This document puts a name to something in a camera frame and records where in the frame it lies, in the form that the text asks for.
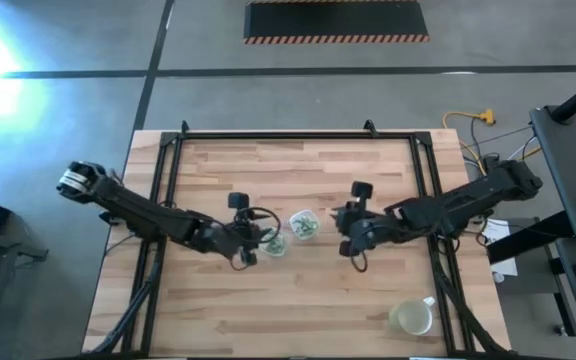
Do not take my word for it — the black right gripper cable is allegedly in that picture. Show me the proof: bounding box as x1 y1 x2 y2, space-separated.
348 234 370 274

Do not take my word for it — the cream ceramic mug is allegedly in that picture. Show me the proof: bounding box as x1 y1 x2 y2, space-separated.
387 295 437 337

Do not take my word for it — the yellow extension cord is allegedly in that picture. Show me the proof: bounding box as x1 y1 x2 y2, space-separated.
441 108 497 176

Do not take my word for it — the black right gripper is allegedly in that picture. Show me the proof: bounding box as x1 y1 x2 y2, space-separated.
331 204 387 258

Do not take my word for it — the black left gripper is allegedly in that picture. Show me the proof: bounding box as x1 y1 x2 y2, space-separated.
217 212 269 267

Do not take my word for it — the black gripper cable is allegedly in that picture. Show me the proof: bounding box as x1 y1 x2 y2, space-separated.
232 205 283 271
348 234 370 274

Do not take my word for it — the clear plastic container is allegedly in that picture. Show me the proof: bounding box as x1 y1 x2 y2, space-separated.
288 208 322 241
260 227 293 260

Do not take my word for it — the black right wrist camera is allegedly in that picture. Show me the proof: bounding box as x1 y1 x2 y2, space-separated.
350 180 375 201

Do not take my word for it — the black hazard-striped floor mat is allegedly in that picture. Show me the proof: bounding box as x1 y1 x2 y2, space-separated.
243 0 430 45

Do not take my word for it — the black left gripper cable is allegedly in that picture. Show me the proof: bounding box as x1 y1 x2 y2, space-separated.
232 205 283 271

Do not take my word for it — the grey desk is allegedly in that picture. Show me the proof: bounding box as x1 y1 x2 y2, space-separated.
528 103 576 242

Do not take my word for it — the white paper sheet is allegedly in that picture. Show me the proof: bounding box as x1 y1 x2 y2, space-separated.
480 218 519 277

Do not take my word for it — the black metal rig frame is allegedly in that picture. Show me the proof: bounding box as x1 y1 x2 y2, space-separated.
90 119 517 359

